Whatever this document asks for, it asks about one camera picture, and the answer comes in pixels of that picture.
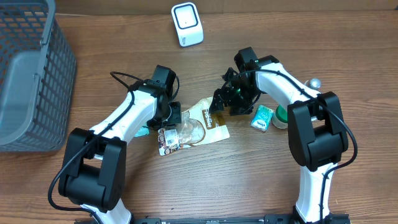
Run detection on brown Pantree snack pouch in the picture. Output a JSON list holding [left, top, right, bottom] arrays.
[[158, 97, 229, 156]]

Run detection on small green sachet pack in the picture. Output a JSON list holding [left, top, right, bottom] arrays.
[[251, 105, 274, 131]]

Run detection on green wet wipes pack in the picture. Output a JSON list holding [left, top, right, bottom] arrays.
[[134, 126, 150, 138]]

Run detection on green lid round jar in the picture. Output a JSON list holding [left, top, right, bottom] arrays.
[[271, 105, 288, 129]]

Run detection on yellow oil glass bottle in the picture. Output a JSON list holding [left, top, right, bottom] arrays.
[[304, 78, 322, 90]]

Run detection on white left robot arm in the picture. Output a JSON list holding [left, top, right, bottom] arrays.
[[48, 78, 180, 223]]

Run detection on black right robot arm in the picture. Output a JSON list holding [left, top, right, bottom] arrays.
[[209, 47, 350, 223]]

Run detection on white barcode scanner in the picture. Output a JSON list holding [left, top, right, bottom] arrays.
[[171, 2, 204, 47]]

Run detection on grey plastic basket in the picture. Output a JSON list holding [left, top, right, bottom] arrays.
[[1, 0, 77, 152]]

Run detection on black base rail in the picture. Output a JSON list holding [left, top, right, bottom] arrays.
[[74, 213, 352, 224]]

